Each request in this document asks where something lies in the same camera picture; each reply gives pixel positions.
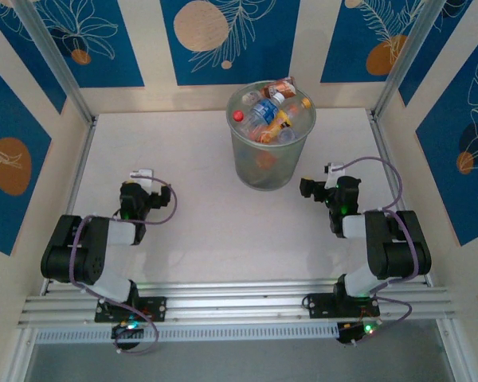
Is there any orange juice bottle orange cap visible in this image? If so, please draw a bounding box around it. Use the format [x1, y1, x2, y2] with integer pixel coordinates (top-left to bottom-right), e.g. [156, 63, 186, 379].
[257, 110, 294, 144]

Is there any red label bottle orange cap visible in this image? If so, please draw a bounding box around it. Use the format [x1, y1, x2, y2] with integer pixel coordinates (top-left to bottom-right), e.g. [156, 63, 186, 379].
[290, 97, 312, 119]

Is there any blue label water bottle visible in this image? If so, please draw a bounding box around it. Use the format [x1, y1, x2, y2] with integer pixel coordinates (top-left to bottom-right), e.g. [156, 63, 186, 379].
[242, 95, 284, 131]

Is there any brown coffee drink bottle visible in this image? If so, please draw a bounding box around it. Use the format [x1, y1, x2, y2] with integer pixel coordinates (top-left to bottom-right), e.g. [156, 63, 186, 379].
[261, 76, 298, 100]

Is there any translucent green waste bin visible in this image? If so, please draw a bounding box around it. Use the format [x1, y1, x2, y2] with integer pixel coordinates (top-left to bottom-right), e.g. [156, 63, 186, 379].
[226, 80, 318, 192]

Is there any black controller board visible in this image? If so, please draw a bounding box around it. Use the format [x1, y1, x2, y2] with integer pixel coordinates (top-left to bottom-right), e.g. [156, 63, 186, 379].
[111, 320, 144, 351]
[337, 320, 383, 345]

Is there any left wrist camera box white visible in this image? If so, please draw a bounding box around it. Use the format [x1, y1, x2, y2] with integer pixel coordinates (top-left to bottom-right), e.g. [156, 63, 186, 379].
[129, 169, 155, 187]

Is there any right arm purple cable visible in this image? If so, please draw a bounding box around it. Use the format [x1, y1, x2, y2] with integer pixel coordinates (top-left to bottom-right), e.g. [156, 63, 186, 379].
[342, 157, 419, 331]

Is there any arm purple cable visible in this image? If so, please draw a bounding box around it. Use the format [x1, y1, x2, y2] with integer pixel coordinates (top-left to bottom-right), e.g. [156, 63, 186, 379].
[342, 157, 419, 331]
[69, 177, 179, 355]

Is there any aluminium table side rail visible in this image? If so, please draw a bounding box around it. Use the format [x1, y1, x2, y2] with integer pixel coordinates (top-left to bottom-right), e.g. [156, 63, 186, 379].
[41, 117, 99, 295]
[368, 111, 433, 286]

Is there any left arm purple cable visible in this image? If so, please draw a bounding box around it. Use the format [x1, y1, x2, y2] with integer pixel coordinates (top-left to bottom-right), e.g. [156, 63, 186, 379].
[69, 177, 179, 355]

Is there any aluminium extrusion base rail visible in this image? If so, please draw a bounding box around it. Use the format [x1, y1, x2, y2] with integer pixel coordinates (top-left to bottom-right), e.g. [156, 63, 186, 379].
[18, 280, 461, 327]

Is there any slotted grey cable duct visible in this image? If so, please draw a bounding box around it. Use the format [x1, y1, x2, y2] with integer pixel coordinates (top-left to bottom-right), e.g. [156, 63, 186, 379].
[33, 324, 339, 344]

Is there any aluminium frame post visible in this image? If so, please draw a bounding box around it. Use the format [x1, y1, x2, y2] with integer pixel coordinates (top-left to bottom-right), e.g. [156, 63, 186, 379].
[3, 328, 37, 382]
[437, 318, 473, 382]
[372, 0, 449, 119]
[14, 0, 97, 124]

